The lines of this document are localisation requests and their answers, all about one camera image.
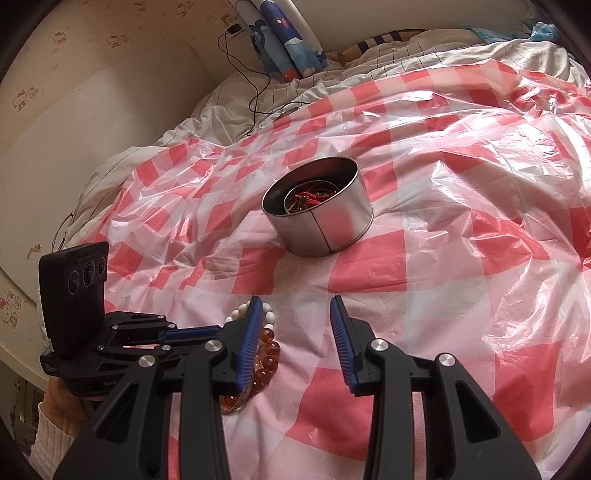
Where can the blue cartoon curtain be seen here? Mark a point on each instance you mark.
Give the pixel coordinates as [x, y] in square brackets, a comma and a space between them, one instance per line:
[286, 37]

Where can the round metal tin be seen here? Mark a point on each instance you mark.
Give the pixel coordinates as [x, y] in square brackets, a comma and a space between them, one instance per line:
[323, 226]

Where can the person's left hand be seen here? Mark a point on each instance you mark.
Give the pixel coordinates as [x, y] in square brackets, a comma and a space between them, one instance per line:
[64, 410]

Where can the light blue cloth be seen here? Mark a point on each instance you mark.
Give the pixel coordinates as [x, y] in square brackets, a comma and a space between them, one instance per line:
[491, 33]

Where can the blue plastic bag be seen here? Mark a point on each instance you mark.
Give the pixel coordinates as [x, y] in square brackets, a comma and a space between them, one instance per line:
[547, 30]

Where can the striped pillow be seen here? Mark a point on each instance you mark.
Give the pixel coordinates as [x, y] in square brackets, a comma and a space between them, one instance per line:
[374, 41]

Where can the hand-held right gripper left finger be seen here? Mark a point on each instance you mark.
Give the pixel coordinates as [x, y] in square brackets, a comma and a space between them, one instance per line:
[247, 353]

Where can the red checkered plastic sheet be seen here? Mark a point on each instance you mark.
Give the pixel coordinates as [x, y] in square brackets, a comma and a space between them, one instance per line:
[438, 207]

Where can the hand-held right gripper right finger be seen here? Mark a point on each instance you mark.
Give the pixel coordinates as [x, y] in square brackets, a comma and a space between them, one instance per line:
[342, 344]

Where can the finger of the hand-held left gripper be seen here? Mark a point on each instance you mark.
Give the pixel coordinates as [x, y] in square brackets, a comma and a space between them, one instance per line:
[124, 350]
[194, 333]

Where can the black phone charger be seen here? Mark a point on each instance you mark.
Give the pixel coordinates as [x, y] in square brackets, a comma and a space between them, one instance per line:
[234, 30]

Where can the white wall socket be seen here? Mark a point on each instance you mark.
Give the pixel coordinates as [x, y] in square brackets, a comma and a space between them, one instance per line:
[228, 19]

